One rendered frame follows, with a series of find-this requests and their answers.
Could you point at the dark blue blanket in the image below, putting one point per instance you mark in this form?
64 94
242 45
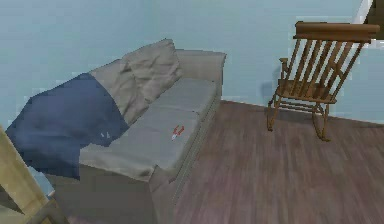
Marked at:
63 123

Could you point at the dark brown window frame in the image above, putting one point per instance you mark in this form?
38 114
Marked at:
376 13

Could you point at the beige fabric sofa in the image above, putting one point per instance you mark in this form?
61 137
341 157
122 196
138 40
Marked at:
173 106

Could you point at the brown wooden rocking chair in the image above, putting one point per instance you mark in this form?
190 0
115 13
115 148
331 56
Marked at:
313 83

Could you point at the pale wooden furniture frame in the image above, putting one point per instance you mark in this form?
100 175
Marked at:
16 180

